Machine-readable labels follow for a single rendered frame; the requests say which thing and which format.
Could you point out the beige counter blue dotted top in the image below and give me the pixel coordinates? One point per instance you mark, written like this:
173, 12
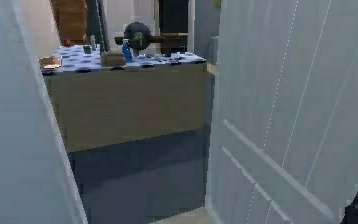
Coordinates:
130, 103

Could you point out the blue spray bottle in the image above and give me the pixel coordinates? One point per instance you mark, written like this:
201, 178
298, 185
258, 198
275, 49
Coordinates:
127, 53

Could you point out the brown box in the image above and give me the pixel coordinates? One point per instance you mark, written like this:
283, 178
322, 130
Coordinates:
113, 59

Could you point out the black tall rectangle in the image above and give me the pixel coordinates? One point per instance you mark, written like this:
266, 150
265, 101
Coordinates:
173, 16

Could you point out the white room door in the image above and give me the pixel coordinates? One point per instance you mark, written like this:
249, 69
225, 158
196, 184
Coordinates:
287, 100

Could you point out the grey bottle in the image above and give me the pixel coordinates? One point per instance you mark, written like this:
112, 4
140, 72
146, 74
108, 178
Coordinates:
93, 42

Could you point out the green cup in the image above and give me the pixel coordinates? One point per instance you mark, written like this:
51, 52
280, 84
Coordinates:
87, 49

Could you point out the red apple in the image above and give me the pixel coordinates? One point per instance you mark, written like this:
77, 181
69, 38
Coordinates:
67, 43

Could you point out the brown bowl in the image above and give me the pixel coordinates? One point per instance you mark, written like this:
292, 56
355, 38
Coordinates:
50, 62

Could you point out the brown wooden cupboard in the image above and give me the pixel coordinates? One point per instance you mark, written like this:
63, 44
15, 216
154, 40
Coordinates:
70, 20

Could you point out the dark grey post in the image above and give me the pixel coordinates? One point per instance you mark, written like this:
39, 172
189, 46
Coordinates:
95, 23

